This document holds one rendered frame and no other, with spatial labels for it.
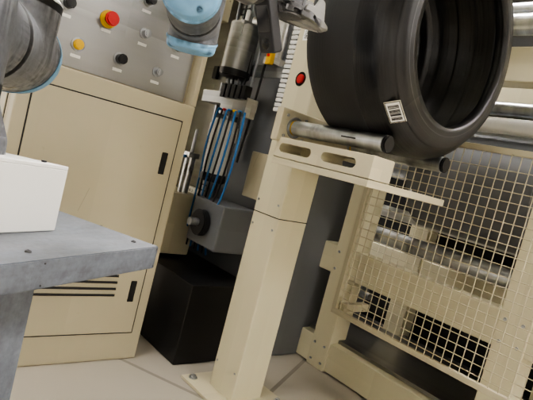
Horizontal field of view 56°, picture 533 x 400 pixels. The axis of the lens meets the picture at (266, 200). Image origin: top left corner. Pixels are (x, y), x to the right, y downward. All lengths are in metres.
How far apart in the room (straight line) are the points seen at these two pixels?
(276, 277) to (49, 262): 1.04
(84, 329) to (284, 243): 0.70
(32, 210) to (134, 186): 0.88
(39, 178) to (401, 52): 0.80
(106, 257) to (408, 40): 0.81
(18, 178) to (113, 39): 0.94
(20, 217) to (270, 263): 0.95
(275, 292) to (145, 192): 0.53
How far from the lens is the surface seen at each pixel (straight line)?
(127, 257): 0.82
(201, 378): 1.83
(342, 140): 1.34
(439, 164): 1.49
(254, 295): 1.62
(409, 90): 1.24
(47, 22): 0.98
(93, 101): 1.58
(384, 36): 1.20
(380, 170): 1.26
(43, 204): 0.82
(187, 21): 0.81
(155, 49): 1.71
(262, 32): 1.09
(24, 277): 0.68
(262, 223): 1.61
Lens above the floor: 0.79
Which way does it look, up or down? 4 degrees down
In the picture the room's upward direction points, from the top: 15 degrees clockwise
